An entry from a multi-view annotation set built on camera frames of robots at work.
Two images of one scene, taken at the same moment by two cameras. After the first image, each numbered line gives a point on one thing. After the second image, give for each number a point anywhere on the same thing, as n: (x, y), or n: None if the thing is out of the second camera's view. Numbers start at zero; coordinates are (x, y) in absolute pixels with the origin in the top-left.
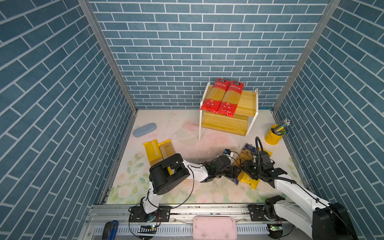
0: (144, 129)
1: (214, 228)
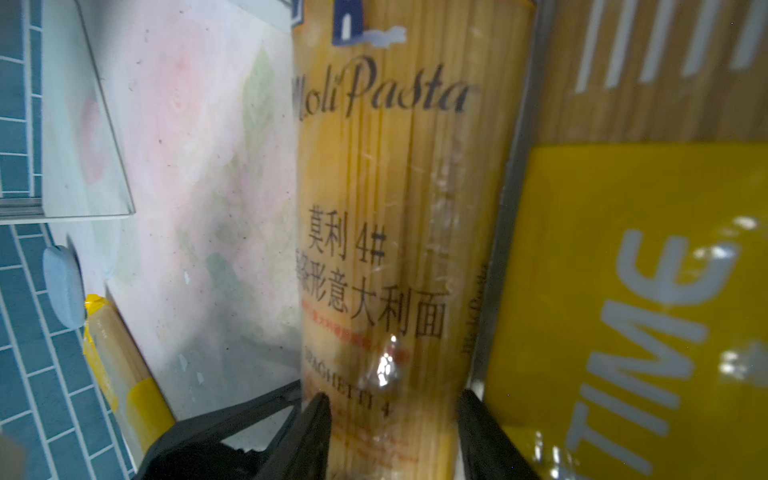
0: (65, 285)
1: None
